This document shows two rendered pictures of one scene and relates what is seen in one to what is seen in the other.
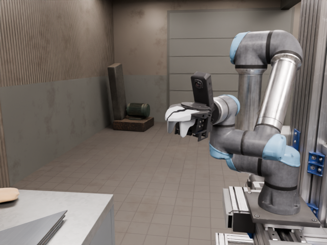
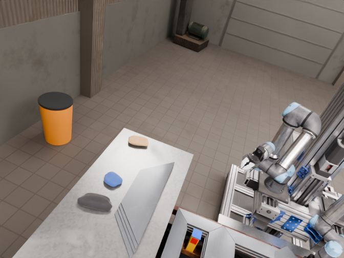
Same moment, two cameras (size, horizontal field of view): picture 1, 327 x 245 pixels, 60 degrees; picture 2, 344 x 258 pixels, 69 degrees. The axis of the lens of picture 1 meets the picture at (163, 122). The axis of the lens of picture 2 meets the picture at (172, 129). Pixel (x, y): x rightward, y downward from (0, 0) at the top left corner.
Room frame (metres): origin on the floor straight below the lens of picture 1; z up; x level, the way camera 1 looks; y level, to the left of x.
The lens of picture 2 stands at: (-0.43, 0.38, 2.33)
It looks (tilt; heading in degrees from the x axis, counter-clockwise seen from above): 36 degrees down; 2
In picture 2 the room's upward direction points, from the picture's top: 16 degrees clockwise
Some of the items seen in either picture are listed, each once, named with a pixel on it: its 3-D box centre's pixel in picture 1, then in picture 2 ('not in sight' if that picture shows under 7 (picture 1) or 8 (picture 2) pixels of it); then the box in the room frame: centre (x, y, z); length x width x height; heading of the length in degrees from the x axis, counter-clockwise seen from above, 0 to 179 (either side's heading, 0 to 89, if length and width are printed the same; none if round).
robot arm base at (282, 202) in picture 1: (279, 193); (276, 181); (1.00, -0.44, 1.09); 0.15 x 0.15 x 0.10
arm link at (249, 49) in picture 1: (249, 105); (281, 138); (1.08, -0.33, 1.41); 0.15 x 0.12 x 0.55; 56
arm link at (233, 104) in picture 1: (223, 108); (265, 150); (0.86, -0.18, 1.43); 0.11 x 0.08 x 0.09; 146
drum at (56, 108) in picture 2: not in sight; (57, 120); (1.85, 1.83, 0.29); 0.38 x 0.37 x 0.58; 82
